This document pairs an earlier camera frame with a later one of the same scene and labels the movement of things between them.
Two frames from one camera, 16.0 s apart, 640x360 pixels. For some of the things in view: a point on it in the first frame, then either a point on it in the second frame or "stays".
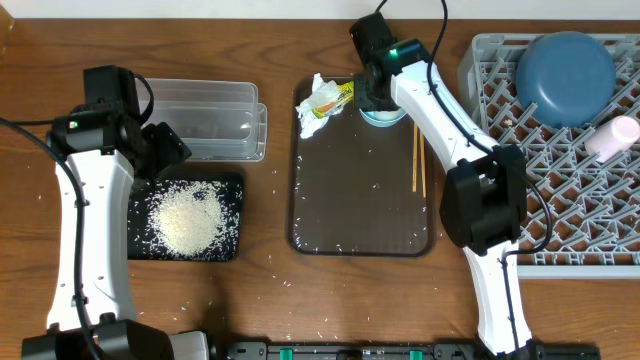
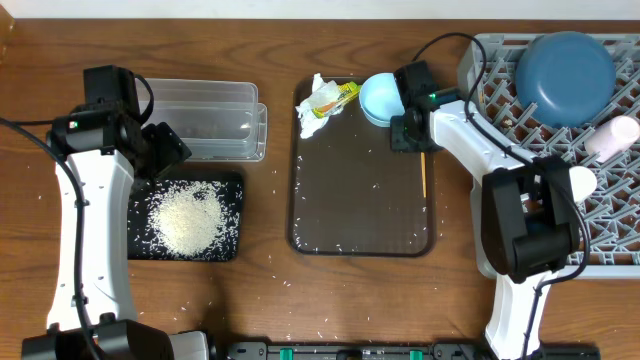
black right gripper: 368,89 to 403,145
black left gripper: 168,147 stays
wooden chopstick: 423,164 stays
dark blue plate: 565,78 stays
